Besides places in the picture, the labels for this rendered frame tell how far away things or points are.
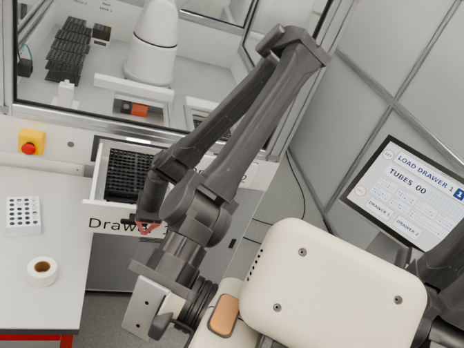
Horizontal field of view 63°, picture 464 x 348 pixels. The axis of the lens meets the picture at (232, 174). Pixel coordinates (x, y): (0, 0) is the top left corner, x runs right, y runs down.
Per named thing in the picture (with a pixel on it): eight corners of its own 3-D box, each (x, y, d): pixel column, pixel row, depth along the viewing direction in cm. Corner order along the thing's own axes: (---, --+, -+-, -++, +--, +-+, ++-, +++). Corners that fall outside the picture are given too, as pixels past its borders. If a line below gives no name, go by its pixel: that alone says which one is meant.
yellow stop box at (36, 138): (41, 157, 123) (42, 139, 119) (16, 154, 120) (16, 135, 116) (44, 148, 127) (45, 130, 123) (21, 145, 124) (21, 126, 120)
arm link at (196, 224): (172, 240, 58) (199, 257, 60) (204, 184, 61) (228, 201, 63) (152, 236, 65) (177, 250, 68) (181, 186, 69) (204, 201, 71)
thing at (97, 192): (172, 232, 116) (177, 217, 113) (84, 223, 108) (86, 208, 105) (167, 157, 147) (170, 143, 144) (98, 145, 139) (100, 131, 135)
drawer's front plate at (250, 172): (248, 187, 151) (258, 166, 145) (178, 177, 142) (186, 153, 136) (248, 184, 153) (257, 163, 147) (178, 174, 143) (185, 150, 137)
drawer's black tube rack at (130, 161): (159, 212, 121) (163, 197, 117) (101, 205, 115) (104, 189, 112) (157, 170, 138) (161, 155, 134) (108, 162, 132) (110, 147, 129)
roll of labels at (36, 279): (29, 265, 100) (29, 255, 98) (57, 266, 103) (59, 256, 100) (24, 287, 95) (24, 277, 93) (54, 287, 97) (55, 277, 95)
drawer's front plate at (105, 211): (177, 239, 116) (186, 215, 110) (76, 230, 107) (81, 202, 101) (177, 235, 118) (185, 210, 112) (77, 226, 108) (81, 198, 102)
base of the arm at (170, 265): (123, 266, 55) (195, 304, 54) (151, 218, 58) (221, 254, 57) (134, 272, 64) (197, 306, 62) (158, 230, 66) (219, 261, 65)
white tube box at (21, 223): (40, 234, 109) (41, 225, 107) (6, 237, 105) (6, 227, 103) (38, 204, 117) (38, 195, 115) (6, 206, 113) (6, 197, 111)
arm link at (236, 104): (281, 26, 71) (319, 65, 75) (278, 19, 75) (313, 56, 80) (147, 166, 89) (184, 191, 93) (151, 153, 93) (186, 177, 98)
